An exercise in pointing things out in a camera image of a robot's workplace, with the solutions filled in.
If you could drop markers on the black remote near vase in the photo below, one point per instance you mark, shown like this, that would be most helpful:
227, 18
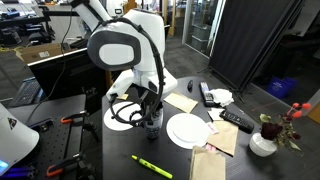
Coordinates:
242, 123

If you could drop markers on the yellow highlighter marker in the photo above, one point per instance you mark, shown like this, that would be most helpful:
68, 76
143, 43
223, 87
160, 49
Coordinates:
152, 167

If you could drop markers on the small black remote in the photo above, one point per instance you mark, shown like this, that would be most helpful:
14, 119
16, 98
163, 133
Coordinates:
190, 86

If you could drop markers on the black and white mug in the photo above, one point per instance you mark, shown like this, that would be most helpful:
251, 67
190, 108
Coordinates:
153, 125

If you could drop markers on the pink sweetener packet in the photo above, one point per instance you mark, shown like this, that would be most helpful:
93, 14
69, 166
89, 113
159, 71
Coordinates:
213, 130

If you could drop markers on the blue bin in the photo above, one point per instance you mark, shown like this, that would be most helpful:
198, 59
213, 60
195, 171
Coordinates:
280, 87

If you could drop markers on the orange-handled clamp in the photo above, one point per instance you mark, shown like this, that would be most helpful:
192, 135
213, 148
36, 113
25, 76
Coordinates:
57, 169
70, 118

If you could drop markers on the white vase with dark flowers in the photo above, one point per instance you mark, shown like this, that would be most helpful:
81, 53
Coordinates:
277, 132

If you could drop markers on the brown paper bag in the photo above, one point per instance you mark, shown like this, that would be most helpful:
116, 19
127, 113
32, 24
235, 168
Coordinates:
207, 165

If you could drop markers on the crumpled white tissue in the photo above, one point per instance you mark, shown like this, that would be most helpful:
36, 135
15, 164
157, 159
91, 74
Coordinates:
222, 96

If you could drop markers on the long black remote control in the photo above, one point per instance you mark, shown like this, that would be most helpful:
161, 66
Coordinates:
207, 96

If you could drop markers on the black room divider panel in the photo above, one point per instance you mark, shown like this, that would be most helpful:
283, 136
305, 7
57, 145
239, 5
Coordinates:
248, 30

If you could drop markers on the orange-handled clamp upper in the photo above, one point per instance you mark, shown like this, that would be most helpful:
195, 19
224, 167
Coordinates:
70, 118

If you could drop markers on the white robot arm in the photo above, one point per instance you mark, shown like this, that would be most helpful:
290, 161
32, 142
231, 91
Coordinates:
132, 44

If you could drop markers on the black keyboard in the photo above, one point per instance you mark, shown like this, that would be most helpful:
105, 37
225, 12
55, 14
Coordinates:
27, 93

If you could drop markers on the cardboard box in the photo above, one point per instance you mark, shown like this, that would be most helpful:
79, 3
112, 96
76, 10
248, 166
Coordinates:
38, 52

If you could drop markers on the brown paper napkin by vase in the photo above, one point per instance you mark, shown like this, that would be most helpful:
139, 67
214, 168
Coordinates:
226, 137

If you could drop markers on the brown paper napkin near mug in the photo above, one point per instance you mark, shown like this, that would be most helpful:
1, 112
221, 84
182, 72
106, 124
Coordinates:
181, 102

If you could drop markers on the black computer monitor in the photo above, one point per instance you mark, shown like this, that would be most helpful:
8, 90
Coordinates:
72, 73

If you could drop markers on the small white plate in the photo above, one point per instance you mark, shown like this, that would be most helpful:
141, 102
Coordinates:
187, 130

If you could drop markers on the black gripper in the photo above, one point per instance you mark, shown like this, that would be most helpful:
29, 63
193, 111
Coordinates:
149, 101

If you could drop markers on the orange-handled clamp lower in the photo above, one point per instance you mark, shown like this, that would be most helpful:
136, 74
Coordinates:
57, 169

